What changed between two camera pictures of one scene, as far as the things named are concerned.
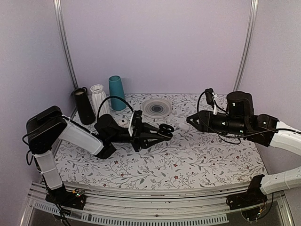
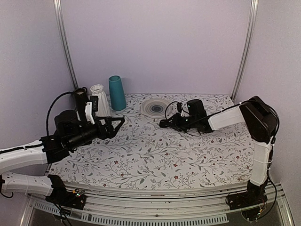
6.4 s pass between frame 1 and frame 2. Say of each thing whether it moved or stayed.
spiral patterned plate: stayed
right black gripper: moved
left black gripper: moved
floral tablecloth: stayed
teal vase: stayed
